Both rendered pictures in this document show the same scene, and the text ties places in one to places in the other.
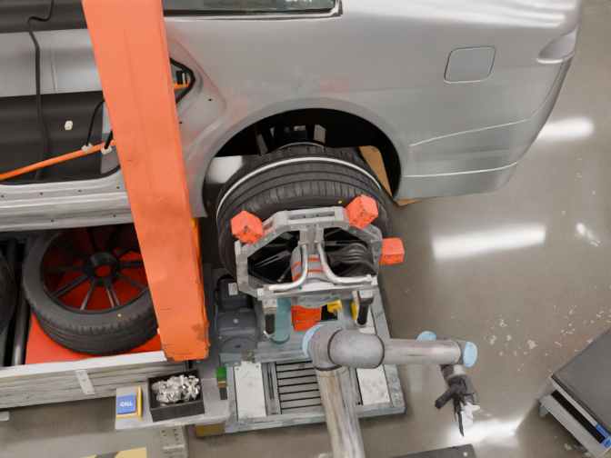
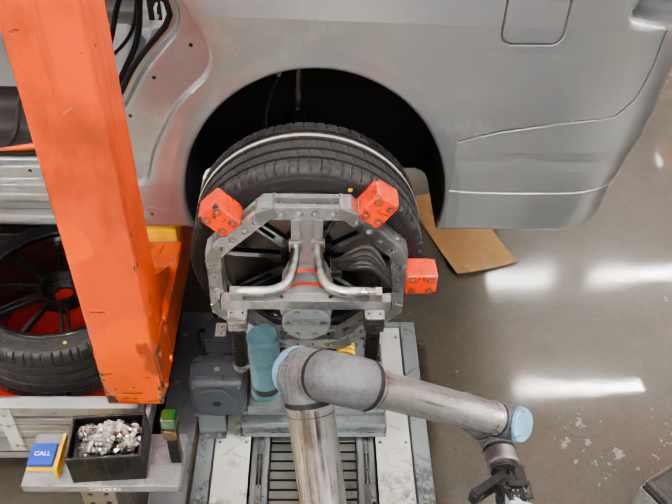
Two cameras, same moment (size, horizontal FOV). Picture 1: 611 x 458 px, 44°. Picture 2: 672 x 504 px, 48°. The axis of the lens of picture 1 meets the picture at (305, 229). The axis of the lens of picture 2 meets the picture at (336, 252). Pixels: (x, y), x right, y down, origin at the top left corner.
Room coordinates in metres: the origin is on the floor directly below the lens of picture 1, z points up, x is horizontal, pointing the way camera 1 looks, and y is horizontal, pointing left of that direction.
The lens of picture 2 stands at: (0.16, -0.30, 2.33)
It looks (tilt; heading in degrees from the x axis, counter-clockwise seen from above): 42 degrees down; 8
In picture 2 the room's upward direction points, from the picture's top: 2 degrees clockwise
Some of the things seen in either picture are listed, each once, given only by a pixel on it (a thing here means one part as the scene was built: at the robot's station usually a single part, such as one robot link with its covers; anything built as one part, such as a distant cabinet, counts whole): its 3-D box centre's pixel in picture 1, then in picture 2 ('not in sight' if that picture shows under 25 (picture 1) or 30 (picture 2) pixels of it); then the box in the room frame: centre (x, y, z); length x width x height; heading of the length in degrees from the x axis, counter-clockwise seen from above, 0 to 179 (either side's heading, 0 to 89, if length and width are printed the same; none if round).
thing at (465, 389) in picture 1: (462, 393); (510, 487); (1.30, -0.63, 0.52); 0.12 x 0.09 x 0.08; 11
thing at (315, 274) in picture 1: (311, 275); (306, 295); (1.59, -0.03, 0.85); 0.21 x 0.14 x 0.14; 10
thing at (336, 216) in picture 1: (308, 260); (307, 276); (1.66, -0.02, 0.85); 0.54 x 0.07 x 0.54; 100
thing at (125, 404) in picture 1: (126, 405); (43, 455); (1.21, 0.64, 0.47); 0.07 x 0.07 x 0.02; 10
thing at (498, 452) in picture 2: (455, 375); (501, 461); (1.38, -0.61, 0.52); 0.09 x 0.05 x 0.10; 101
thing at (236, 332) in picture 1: (235, 312); (224, 365); (1.77, 0.30, 0.26); 0.42 x 0.18 x 0.35; 10
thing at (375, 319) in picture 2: (364, 290); (373, 312); (1.48, -0.22, 0.93); 0.09 x 0.05 x 0.05; 10
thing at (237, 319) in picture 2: (268, 299); (238, 311); (1.42, 0.11, 0.93); 0.09 x 0.05 x 0.05; 10
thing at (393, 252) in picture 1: (389, 251); (419, 276); (1.72, -0.33, 0.85); 0.09 x 0.08 x 0.07; 100
